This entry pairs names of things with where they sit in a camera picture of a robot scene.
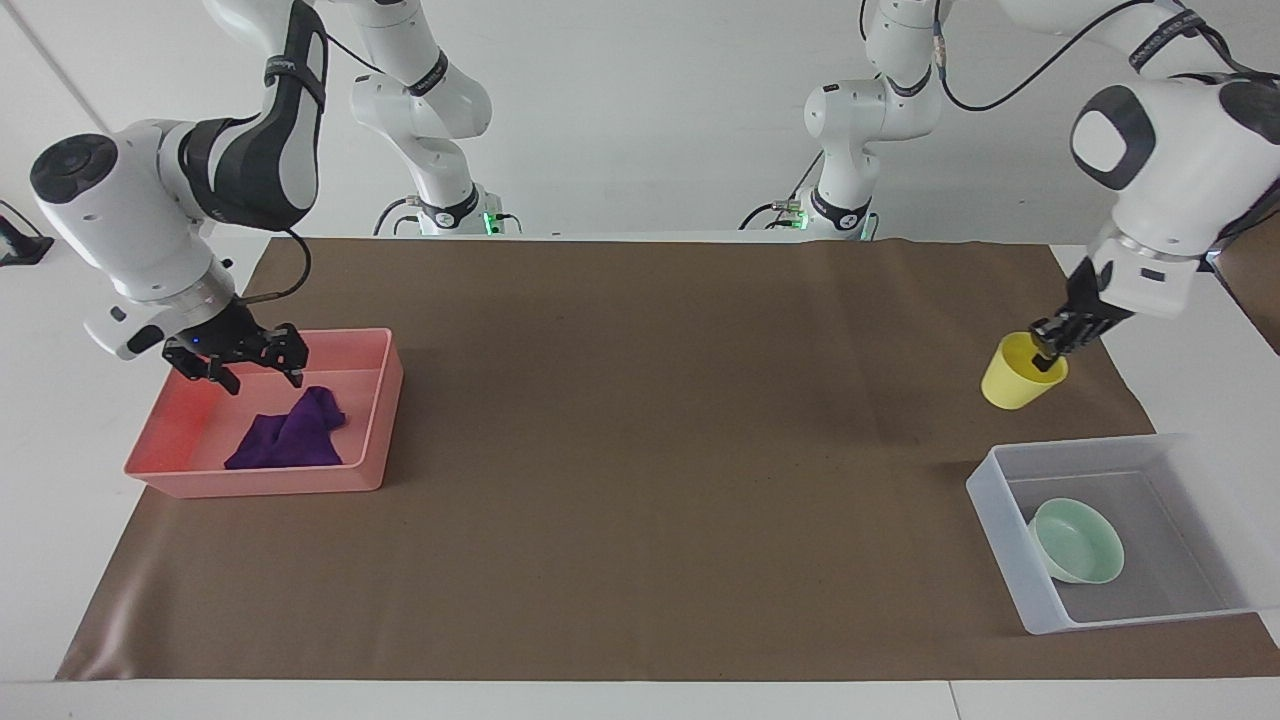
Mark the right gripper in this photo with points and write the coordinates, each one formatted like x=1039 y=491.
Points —
x=222 y=338

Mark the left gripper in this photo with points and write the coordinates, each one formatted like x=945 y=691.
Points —
x=1086 y=290

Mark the yellow plastic cup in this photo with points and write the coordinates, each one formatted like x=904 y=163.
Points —
x=1012 y=380

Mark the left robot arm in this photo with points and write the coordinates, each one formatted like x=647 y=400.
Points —
x=1170 y=160

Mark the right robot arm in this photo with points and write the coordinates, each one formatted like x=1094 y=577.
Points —
x=140 y=215

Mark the clear plastic box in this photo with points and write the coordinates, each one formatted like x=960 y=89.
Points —
x=1180 y=550

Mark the pink plastic bin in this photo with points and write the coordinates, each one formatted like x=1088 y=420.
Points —
x=200 y=425

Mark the purple cloth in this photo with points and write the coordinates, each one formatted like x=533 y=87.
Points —
x=288 y=438

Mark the light green bowl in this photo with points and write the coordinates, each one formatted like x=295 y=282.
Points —
x=1080 y=545

